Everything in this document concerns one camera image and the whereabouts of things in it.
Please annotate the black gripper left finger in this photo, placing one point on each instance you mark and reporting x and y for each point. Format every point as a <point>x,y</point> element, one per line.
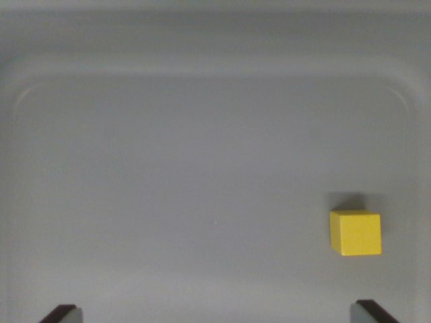
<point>64,314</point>

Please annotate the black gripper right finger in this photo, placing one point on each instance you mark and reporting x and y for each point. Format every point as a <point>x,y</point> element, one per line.
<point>367,313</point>

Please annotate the yellow cube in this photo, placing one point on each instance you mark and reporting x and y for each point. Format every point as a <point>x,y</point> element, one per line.
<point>358,233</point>

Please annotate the grey plastic bin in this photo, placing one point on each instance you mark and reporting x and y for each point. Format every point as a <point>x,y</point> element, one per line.
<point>188,151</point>

